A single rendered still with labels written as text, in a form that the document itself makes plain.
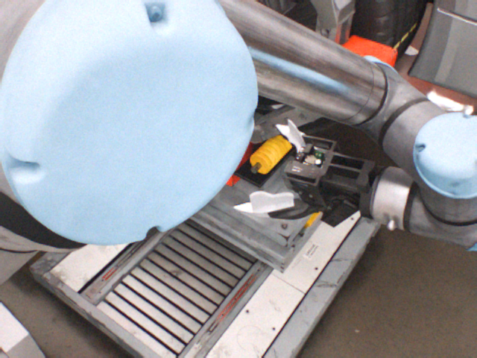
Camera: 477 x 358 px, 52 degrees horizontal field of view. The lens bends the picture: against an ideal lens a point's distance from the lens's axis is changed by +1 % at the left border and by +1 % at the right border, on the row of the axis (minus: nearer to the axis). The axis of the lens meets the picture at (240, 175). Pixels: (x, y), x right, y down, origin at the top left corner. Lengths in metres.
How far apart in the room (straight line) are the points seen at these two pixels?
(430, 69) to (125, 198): 0.94
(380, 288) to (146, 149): 1.46
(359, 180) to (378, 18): 0.40
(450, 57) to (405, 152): 0.55
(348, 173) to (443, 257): 1.16
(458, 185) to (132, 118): 0.37
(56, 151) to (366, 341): 1.40
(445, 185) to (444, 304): 1.18
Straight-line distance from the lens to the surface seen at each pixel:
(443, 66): 1.09
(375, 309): 1.60
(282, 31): 0.44
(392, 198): 0.62
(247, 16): 0.41
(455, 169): 0.50
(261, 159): 1.18
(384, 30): 0.96
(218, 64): 0.21
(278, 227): 1.43
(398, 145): 0.55
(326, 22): 0.88
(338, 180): 0.65
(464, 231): 0.60
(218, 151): 0.23
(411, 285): 1.67
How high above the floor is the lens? 1.36
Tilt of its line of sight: 46 degrees down
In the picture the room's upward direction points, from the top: straight up
